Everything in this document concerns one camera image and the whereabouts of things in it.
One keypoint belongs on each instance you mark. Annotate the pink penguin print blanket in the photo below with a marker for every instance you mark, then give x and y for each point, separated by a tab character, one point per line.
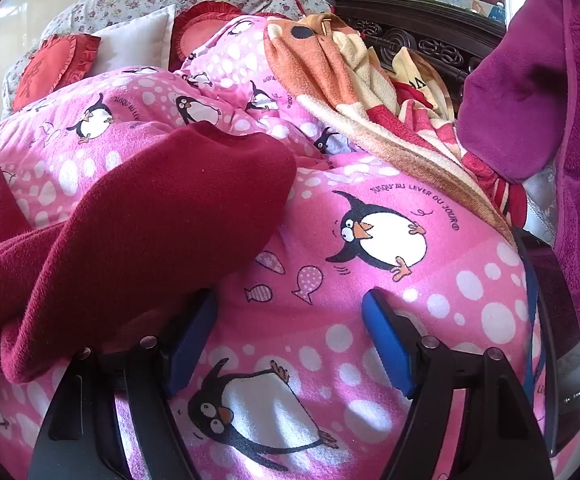
420	282

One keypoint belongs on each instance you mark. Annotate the purple towel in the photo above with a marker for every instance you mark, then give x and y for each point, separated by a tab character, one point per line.
520	85

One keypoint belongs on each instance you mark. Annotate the dark carved wooden headboard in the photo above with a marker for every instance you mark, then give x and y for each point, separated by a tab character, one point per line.
420	40

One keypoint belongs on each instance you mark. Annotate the dark red sweater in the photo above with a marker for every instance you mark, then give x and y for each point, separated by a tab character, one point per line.
144	220

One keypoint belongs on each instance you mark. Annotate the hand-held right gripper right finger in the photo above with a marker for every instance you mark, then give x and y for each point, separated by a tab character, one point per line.
386	342

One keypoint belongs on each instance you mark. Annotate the orange cartoon blanket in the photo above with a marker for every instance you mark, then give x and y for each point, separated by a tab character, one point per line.
310	60

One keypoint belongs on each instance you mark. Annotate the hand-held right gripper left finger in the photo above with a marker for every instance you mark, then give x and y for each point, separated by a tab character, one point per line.
193	345

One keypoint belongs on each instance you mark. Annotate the yellow cloth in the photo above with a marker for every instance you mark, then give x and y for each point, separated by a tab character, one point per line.
410	67

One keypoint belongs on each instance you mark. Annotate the white pillow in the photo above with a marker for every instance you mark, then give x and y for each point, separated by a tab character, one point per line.
134	40

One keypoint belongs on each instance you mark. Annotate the red heart cushion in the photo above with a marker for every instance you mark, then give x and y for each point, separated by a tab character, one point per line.
49	67
194	25

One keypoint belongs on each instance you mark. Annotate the black glossy panel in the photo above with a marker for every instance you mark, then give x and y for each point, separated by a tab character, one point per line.
565	340

